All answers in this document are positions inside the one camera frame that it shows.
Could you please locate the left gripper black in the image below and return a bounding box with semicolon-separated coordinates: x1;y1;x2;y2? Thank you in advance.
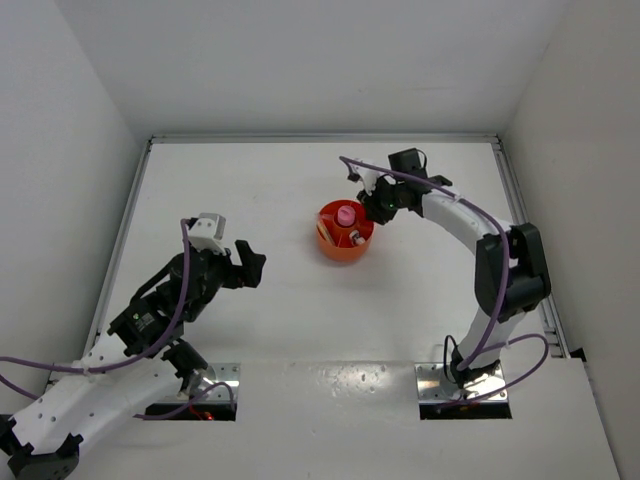
185;233;265;320

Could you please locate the pink capped clear tube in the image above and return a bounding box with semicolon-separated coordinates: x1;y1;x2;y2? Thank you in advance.
335;205;357;228

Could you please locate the yellow thin pen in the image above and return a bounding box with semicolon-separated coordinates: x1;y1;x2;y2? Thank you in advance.
316;219;334;245

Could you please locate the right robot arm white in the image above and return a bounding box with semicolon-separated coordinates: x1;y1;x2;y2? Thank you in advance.
345;148;551;388

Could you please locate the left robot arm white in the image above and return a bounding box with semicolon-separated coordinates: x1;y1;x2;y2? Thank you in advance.
1;240;266;479

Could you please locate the orange round divided container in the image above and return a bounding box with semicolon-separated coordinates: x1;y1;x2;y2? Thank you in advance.
316;199;375;263

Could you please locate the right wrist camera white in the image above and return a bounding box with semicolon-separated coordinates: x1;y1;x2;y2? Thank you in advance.
343;158;383;196

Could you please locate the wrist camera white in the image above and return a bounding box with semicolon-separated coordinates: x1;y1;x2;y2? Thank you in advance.
188;213;226;255
343;158;383;196

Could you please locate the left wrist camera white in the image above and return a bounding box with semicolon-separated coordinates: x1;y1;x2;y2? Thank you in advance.
188;213;226;255

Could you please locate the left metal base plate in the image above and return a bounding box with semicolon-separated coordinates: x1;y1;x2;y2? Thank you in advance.
184;363;241;404

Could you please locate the metal base plate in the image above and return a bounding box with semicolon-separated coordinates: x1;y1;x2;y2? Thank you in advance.
184;363;241;404
414;362;508;405

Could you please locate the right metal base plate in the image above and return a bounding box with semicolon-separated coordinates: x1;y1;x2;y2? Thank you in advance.
414;362;508;405

